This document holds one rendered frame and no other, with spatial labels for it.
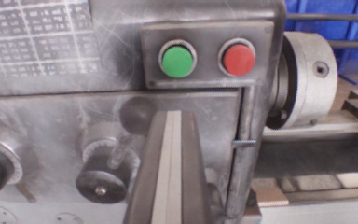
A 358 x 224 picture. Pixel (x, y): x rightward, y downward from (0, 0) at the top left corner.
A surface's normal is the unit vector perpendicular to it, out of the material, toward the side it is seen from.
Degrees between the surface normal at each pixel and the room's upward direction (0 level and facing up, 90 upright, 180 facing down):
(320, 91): 76
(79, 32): 90
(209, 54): 90
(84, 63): 90
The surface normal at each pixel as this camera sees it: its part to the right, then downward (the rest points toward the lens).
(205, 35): 0.00, 0.51
